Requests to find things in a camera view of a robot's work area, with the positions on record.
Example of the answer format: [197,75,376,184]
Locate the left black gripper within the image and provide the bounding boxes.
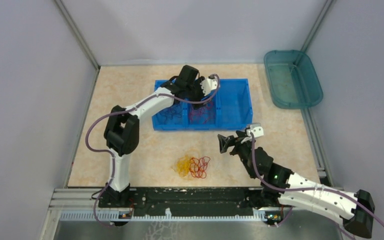
[186,76,214,110]

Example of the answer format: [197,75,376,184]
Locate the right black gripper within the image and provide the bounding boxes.
[217,130,257,179]

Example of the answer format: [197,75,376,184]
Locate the purple thin wires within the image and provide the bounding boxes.
[158,105,184,122]

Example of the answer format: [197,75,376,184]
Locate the red wire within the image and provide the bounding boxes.
[188,100,217,180]

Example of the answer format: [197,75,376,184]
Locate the yellow wire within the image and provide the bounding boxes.
[172,154,193,178]

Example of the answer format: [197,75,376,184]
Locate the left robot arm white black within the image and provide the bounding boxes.
[99,65,220,207]

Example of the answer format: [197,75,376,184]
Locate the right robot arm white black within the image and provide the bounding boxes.
[217,130,376,239]

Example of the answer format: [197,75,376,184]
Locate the blue three-compartment plastic bin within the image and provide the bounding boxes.
[152,78,253,131]

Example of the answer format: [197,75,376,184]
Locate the teal translucent plastic tub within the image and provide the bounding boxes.
[263,50,324,110]

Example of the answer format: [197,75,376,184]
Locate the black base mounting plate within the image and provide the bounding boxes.
[98,186,296,218]

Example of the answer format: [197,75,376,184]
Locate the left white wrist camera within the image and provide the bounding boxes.
[199,77,219,96]

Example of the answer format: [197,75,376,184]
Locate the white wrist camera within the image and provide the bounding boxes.
[199,77,219,96]
[245,123,265,139]

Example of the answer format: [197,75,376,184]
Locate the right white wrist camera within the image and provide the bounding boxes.
[245,123,265,139]

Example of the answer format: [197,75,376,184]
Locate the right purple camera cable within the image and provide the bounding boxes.
[249,131,384,240]

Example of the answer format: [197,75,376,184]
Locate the purple camera cable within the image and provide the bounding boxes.
[249,131,384,240]
[84,73,221,228]

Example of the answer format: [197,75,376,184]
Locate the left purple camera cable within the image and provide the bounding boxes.
[84,73,221,228]

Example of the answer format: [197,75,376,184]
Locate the white cable duct strip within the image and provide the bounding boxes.
[59,208,268,222]

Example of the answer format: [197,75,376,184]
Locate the aluminium frame rail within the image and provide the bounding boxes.
[51,188,101,207]

